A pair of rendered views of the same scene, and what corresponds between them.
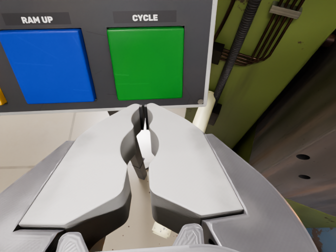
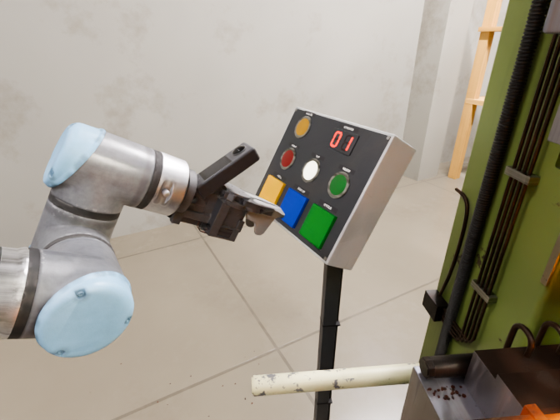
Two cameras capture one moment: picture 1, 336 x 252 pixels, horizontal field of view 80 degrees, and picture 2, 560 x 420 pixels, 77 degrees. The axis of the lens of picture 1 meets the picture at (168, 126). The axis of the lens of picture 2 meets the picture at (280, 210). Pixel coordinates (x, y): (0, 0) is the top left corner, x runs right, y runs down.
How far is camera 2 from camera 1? 59 cm
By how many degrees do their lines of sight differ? 56
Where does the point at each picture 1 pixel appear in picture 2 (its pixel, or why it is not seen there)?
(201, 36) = (341, 225)
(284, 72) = not seen: hidden behind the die
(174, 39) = (329, 218)
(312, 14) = (505, 309)
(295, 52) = not seen: hidden behind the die
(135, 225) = not seen: outside the picture
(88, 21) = (312, 197)
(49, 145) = (289, 324)
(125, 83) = (305, 227)
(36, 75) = (286, 206)
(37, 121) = (304, 301)
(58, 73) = (291, 209)
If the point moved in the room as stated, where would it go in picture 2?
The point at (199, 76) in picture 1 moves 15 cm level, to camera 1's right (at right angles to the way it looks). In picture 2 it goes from (331, 243) to (379, 288)
